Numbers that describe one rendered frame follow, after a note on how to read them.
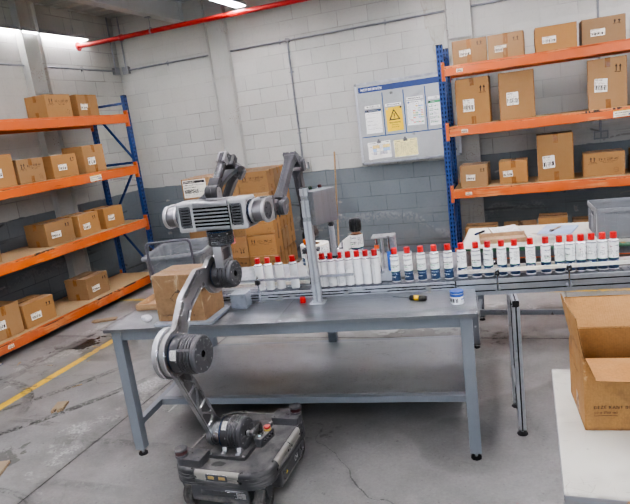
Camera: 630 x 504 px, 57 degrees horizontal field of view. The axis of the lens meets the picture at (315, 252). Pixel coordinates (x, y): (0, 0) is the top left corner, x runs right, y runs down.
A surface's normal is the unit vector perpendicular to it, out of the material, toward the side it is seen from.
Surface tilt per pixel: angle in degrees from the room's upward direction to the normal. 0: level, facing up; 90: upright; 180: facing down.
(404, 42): 90
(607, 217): 90
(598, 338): 89
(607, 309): 35
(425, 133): 90
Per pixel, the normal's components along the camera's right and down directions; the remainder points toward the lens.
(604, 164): -0.35, 0.25
